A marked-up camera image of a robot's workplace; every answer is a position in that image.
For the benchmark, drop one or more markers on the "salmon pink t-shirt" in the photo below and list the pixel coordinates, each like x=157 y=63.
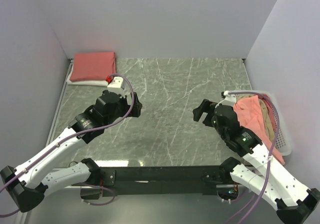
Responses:
x=249 y=115

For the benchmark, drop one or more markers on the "folded red t-shirt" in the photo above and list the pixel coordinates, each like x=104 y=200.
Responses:
x=93 y=66

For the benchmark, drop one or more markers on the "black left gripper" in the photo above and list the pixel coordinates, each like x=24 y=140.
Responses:
x=136 y=107

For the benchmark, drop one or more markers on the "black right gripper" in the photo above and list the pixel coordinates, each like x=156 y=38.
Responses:
x=207 y=106

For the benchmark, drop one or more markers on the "white plastic laundry basket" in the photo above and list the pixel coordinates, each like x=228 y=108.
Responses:
x=283 y=141

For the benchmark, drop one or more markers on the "beige t-shirt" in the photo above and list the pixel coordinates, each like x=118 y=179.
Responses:
x=268 y=119

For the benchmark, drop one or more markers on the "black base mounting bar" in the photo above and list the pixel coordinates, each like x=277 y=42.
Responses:
x=148 y=180

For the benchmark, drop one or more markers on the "folded white t-shirt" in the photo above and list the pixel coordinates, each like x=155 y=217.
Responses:
x=98 y=83

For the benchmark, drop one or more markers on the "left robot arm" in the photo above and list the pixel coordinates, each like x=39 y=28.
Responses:
x=29 y=183

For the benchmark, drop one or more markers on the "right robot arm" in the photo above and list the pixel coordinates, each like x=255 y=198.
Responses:
x=292 y=200

